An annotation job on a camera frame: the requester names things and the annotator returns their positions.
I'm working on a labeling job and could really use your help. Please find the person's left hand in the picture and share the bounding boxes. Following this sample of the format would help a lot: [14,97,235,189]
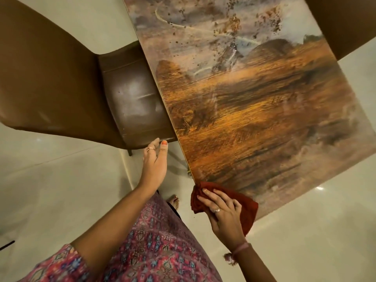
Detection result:
[142,138,169,188]

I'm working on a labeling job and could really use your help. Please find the person's right hand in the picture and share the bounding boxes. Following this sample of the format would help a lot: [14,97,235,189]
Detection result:
[197,188,247,248]

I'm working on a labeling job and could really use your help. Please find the dark red cleaning cloth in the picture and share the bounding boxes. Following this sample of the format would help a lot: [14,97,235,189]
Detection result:
[191,181,259,237]

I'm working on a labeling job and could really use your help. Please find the person's left forearm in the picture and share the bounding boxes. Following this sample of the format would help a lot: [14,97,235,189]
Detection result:
[70,180,165,269]

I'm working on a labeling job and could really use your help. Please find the person's right forearm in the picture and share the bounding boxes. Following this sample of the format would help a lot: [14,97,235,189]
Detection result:
[226,238,278,282]

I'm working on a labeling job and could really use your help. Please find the person's bare foot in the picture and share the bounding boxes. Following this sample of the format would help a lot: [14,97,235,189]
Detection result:
[166,194,180,211]

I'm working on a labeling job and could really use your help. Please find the pink thread wrist band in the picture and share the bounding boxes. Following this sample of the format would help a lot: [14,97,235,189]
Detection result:
[223,242,253,266]

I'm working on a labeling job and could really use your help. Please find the pink patterned dress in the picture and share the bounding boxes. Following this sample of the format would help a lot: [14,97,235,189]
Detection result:
[18,192,224,282]

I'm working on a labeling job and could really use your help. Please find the brown leather dining chair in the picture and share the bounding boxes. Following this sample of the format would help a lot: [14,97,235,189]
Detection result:
[303,0,376,61]
[0,0,178,157]

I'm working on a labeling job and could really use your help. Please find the scattered brown crumbs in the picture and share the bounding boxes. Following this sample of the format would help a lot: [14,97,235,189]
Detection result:
[169,0,283,74]

